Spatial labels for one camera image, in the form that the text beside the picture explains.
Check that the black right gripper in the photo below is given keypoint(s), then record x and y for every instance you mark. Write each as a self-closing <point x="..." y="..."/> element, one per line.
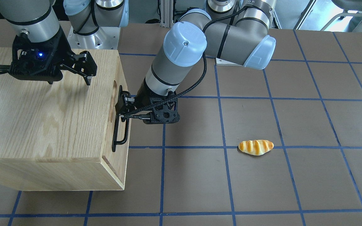
<point x="62" y="47"/>

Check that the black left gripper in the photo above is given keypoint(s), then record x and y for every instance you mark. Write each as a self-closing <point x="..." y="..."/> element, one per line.
<point x="142" y="98"/>

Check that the black drawer handle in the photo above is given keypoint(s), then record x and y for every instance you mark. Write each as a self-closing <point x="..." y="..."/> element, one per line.
<point x="116" y="138"/>

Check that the wooden drawer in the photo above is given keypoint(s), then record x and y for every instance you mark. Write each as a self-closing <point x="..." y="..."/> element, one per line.
<point x="116" y="161"/>

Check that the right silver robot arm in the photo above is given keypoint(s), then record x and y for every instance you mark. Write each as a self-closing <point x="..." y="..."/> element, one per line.
<point x="37" y="19"/>

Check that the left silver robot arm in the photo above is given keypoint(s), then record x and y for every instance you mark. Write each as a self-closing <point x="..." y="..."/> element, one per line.
<point x="231" y="30"/>

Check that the wooden drawer cabinet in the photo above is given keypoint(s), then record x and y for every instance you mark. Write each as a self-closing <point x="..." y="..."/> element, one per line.
<point x="59" y="137"/>

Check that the toy bread loaf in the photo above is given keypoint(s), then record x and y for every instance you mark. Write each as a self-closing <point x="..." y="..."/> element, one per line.
<point x="256" y="147"/>

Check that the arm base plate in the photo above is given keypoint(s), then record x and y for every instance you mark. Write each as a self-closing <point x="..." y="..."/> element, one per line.
<point x="106" y="38"/>
<point x="228" y="61"/>

